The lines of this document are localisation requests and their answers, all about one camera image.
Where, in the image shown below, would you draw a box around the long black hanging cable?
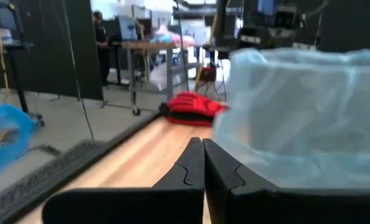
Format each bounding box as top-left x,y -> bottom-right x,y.
62,0 -> 95,141

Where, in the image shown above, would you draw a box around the black keyboard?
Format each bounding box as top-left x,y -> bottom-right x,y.
0,139 -> 110,220

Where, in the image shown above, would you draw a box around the grey metal background table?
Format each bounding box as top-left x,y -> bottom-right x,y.
121,40 -> 204,116

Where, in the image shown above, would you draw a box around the small red background cart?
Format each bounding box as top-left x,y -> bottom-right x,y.
196,66 -> 228,100

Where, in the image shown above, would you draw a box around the red and black work glove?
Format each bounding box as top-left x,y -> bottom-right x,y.
159,91 -> 229,128

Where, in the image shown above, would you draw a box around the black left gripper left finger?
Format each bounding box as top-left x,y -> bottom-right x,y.
41,136 -> 206,224

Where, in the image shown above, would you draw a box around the black aluminium table frame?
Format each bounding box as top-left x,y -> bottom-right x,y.
0,110 -> 163,224

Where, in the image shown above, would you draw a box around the person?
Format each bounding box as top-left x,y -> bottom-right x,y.
92,11 -> 113,86

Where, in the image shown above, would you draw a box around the teal plastic trash bag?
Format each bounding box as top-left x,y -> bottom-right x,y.
0,103 -> 38,183

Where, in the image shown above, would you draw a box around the black background desk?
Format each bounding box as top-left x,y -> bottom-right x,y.
0,39 -> 45,127

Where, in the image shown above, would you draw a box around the light blue plastic bags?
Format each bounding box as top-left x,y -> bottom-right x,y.
212,48 -> 370,190

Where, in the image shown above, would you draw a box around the black partition screen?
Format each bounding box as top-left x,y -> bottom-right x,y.
13,0 -> 104,101

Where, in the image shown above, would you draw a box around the pink and blue bag pile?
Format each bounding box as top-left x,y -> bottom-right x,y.
150,24 -> 196,47

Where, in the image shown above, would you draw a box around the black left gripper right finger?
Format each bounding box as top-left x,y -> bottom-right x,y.
202,139 -> 370,224

